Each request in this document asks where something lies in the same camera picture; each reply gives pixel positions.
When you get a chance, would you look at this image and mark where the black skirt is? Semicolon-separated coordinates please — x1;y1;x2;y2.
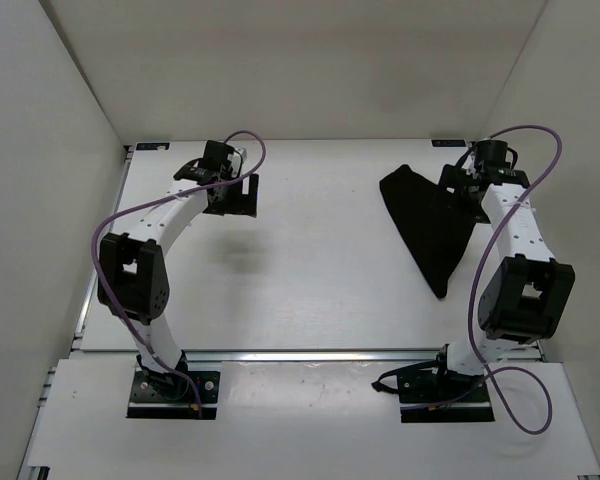
379;164;476;299

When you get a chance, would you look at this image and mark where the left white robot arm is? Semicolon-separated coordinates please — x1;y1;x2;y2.
97;142;259;398

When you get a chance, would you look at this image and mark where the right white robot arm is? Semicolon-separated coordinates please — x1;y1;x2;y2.
428;161;575;401

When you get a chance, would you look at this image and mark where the right blue label sticker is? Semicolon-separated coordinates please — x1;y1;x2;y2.
431;139;466;148

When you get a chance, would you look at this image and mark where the blue label sticker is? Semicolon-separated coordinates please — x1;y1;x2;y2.
431;139;466;148
135;142;170;151

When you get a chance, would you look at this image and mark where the left blue label sticker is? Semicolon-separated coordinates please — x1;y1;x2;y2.
135;142;170;151

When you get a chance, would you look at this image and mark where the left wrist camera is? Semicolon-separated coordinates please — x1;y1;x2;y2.
199;140;247;169

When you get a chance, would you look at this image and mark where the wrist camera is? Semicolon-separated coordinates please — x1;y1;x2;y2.
474;139;518;169
199;140;247;169

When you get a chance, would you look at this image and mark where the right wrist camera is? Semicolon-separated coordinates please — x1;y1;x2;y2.
474;139;518;169

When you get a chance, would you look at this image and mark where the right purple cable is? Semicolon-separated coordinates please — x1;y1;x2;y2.
399;124;564;434

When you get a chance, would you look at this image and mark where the purple cable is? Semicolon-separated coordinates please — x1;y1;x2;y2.
91;130;267;420
399;124;564;434

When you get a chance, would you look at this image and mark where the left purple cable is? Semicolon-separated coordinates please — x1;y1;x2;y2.
91;130;267;420

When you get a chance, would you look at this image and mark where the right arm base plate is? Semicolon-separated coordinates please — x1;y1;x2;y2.
397;369;495;424

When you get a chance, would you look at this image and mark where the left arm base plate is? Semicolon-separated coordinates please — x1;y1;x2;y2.
126;368;221;420

